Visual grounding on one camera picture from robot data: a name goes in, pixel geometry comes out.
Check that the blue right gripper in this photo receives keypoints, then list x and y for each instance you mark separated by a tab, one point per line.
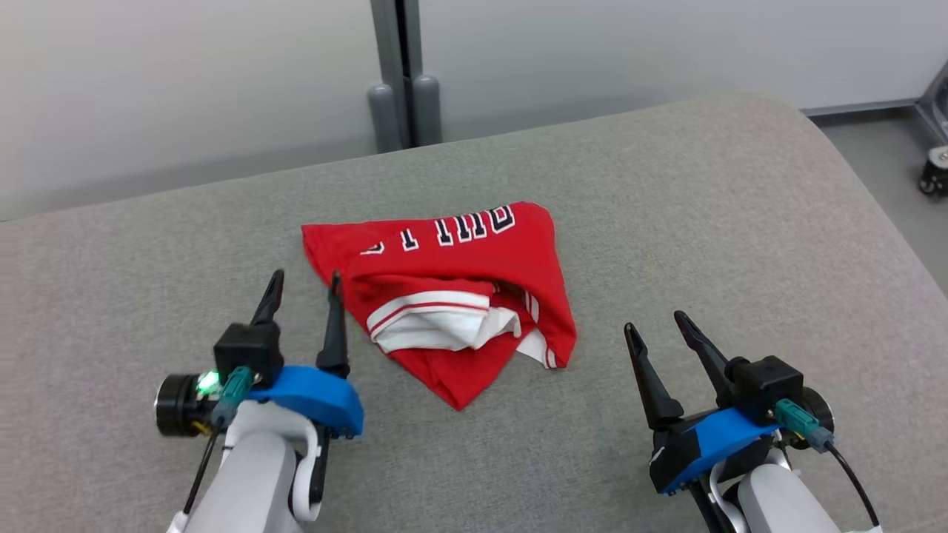
711	444

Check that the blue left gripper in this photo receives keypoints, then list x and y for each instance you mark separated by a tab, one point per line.
318	400

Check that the red jersey with white trim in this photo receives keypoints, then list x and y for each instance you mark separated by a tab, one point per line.
459	348

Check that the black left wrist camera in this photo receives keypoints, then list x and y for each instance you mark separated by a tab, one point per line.
248	352

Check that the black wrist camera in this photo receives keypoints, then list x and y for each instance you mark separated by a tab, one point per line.
248	352
770	385

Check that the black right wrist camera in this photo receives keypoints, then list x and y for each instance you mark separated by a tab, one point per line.
770	385

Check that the grey partition post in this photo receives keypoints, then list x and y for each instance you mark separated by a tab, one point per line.
404	89

